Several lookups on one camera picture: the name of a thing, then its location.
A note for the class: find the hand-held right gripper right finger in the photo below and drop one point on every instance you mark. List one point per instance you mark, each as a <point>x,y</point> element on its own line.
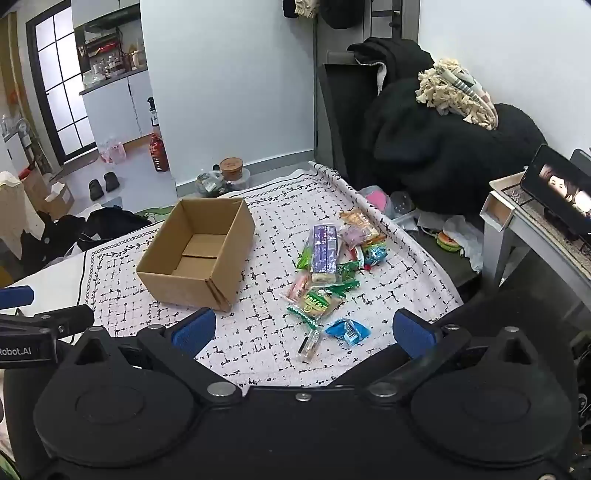
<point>413,334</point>

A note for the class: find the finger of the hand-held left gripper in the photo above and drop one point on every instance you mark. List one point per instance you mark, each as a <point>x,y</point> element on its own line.
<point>16,296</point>
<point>69,318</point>

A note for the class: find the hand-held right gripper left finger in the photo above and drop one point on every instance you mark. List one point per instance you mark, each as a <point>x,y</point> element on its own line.
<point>194,330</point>

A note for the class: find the blue snack packet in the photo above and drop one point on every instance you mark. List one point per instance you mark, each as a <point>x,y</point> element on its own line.
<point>344,330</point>
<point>376,254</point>

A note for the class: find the brown cardboard box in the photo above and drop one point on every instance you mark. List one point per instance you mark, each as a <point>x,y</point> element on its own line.
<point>231,258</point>

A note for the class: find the red striped snack packet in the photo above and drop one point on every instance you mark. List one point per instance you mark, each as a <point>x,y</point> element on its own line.
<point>359,256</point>

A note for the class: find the green round cracker packet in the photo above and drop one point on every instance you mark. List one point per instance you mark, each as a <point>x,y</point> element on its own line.
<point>316,305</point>

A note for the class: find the clear snack packet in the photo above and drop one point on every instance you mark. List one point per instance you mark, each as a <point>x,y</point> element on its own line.
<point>310,346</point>

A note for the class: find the pink snack packet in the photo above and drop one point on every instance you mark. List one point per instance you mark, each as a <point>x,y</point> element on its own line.
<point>298,287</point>

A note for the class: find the small purple snack packet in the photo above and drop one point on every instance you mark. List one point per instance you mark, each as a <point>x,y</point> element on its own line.
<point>353,237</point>

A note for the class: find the purple long snack packet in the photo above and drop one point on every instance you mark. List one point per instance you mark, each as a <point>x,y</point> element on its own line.
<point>324,247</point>

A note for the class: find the orange cracker packet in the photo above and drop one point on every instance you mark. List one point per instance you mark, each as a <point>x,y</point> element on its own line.
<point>358,219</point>

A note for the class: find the green red-spot snack packet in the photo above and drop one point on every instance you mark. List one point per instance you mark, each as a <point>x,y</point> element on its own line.
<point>305,256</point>

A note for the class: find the cream cloth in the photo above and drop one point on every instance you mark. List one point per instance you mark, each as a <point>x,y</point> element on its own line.
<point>14,207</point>

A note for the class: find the black clothes pile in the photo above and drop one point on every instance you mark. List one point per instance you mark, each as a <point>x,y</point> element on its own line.
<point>106,221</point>

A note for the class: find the floor cardboard box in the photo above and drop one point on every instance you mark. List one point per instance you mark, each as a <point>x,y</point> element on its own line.
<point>57,201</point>

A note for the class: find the white plastic bag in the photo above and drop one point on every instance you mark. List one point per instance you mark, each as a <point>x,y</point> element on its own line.
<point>466,235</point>

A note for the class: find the green cartoon rug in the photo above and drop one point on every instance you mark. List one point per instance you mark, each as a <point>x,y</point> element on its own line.
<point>154,212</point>

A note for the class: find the clear plastic bag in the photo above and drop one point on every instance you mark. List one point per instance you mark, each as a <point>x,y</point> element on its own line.
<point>212,182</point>

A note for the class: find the grey side table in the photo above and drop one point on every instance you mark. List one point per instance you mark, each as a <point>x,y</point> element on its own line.
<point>521,221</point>

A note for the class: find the wooden lid container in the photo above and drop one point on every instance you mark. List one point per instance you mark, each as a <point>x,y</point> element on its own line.
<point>231,168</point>

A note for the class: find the pink bottle pack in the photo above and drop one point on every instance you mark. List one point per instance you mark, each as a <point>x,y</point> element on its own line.
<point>113,152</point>

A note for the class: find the black chair with clothes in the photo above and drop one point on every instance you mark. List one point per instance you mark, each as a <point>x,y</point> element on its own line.
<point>438,152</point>

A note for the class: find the black phone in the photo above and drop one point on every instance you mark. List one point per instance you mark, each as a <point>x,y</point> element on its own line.
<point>558,184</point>

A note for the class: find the dark framed glass door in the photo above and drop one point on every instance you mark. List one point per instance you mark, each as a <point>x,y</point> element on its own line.
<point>64,92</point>

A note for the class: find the white cabinet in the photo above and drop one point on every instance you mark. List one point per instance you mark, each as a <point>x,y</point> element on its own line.
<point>115,110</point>

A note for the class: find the black spray bottle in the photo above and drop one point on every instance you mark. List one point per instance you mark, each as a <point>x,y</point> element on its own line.
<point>153,113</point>

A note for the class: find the cream fringed scarf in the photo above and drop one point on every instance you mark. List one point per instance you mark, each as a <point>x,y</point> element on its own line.
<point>443,92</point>

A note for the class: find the kitchen shelf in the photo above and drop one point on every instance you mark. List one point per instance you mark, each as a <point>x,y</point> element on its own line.
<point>106,60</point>

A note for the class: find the grey door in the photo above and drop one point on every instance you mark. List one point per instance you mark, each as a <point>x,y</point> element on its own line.
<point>337,39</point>

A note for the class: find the black hanging bag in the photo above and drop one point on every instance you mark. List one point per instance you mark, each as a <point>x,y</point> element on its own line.
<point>344,11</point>

